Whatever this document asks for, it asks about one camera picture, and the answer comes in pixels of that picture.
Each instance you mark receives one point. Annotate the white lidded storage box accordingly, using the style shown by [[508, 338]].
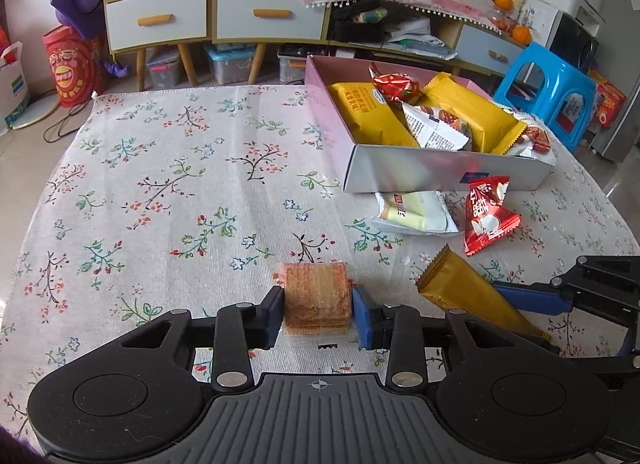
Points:
[[300, 64]]

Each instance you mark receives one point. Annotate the clear storage box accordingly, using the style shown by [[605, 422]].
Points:
[[165, 71]]

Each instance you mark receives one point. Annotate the floral tablecloth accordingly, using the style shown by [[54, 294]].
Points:
[[175, 194]]

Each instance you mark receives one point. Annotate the white brown nut packet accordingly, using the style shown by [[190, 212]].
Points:
[[437, 129]]

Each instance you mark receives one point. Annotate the colourful carton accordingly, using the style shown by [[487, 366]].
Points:
[[607, 101]]

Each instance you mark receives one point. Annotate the clear cracker packet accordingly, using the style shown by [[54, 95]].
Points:
[[317, 299]]

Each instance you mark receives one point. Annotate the white round base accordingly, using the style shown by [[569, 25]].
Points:
[[42, 113]]

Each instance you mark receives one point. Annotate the white red packet box edge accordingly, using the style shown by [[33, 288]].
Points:
[[535, 139]]

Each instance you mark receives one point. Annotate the orange fruit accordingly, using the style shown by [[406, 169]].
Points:
[[521, 34], [501, 0]]

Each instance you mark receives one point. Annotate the red cylindrical box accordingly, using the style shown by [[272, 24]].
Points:
[[72, 69]]

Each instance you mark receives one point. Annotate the black bag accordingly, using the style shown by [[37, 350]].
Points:
[[357, 26]]

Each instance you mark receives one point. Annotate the yellow snack packet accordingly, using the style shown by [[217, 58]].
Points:
[[370, 114], [475, 114]]

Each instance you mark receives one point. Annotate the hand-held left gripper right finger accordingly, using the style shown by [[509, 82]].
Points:
[[364, 316]]

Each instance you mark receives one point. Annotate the wooden drawer cabinet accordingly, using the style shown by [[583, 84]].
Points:
[[270, 14]]

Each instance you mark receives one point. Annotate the tall wooden shelf cabinet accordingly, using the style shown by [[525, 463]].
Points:
[[155, 19]]

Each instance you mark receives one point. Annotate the low wooden cabinet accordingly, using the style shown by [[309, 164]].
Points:
[[490, 51]]

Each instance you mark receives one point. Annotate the white microwave oven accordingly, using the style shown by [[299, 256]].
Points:
[[575, 41]]

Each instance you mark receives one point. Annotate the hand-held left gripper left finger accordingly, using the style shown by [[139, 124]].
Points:
[[274, 316]]

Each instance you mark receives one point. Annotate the blue plastic stool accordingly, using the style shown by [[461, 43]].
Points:
[[545, 89]]

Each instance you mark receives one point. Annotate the glass jar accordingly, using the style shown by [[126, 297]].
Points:
[[500, 20]]

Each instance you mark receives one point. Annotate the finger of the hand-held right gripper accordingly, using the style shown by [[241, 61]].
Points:
[[615, 368], [530, 296]]

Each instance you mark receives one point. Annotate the pale green snack packet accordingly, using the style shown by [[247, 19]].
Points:
[[415, 211]]

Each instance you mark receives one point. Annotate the blue lidded storage box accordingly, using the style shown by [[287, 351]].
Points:
[[230, 64]]

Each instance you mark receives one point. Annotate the red snack packet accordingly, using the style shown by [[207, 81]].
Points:
[[395, 84], [487, 219]]

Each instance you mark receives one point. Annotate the gold long snack packet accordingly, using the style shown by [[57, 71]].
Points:
[[465, 289]]

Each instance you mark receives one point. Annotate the folded cloth stack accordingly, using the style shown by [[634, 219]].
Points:
[[420, 39]]

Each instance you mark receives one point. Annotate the white shopping bag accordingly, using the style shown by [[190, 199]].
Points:
[[12, 89]]

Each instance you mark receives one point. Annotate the pink-lined silver box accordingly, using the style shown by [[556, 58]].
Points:
[[400, 169]]

